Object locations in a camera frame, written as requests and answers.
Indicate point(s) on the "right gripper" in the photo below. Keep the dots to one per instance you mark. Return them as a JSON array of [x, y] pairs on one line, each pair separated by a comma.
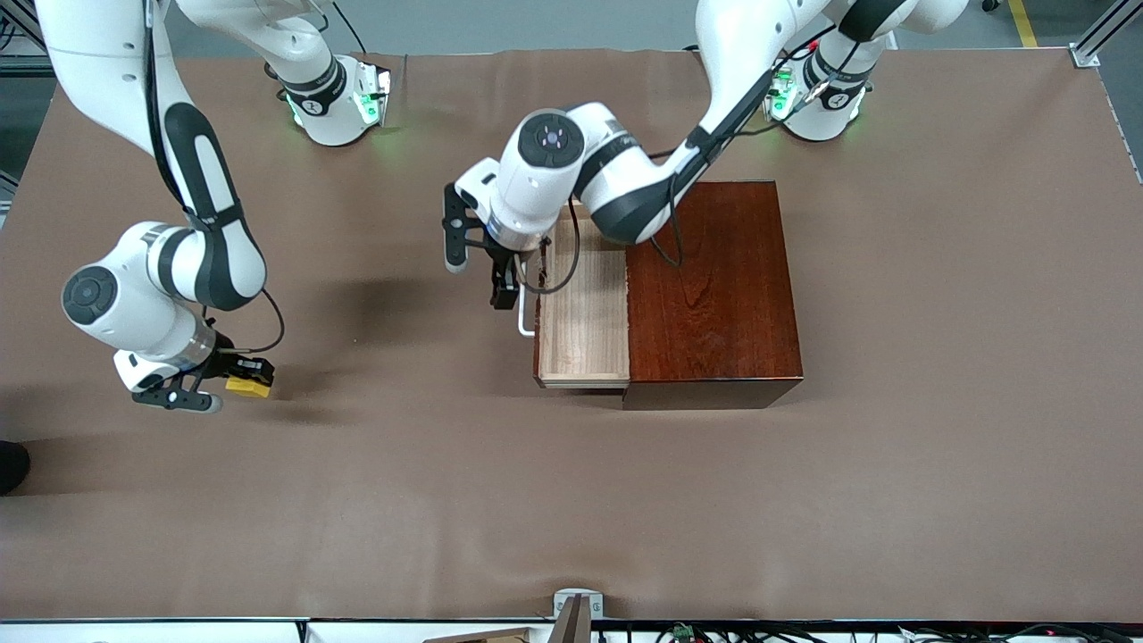
[[224, 363]]

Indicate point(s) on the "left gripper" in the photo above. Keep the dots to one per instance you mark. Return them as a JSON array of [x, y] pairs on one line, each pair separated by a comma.
[[503, 270]]

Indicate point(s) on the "yellow block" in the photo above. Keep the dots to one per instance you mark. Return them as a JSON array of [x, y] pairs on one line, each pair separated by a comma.
[[246, 388]]

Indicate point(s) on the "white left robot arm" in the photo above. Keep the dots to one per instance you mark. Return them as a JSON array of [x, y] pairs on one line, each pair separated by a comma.
[[741, 54]]

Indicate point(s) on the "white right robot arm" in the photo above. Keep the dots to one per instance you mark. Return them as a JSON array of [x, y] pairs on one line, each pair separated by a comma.
[[205, 223]]

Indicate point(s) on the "brown table cover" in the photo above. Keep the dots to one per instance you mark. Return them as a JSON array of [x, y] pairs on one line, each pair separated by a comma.
[[402, 491]]

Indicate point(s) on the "dark wooden cabinet box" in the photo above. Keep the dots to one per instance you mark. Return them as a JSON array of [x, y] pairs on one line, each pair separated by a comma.
[[714, 295]]

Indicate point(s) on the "black shoe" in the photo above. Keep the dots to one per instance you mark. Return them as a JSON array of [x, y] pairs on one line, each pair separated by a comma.
[[11, 466]]

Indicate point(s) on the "light wooden board piece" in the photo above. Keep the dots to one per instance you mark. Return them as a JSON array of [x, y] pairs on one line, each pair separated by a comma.
[[482, 637]]

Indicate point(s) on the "yellow floor tape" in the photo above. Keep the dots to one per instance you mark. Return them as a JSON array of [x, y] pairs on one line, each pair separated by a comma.
[[1023, 22]]

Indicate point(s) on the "grey metal table bracket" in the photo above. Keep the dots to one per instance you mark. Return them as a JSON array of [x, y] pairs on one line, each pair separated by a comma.
[[1086, 58], [579, 597]]

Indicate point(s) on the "grey camera stand bar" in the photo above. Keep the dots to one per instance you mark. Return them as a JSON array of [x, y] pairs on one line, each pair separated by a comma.
[[571, 625]]

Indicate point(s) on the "aluminium frame profile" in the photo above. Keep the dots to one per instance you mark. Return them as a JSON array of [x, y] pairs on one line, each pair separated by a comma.
[[1107, 27]]

